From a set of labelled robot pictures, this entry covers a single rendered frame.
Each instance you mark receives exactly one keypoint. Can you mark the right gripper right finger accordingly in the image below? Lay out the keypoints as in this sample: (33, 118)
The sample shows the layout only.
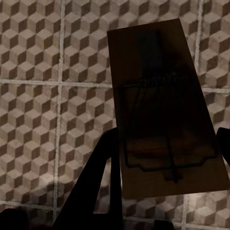
(223, 137)

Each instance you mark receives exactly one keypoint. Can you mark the mousetrap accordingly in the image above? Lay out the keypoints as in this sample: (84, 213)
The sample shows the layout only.
(167, 142)

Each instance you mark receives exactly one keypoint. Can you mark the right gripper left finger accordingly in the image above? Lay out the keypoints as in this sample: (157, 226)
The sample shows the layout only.
(77, 212)

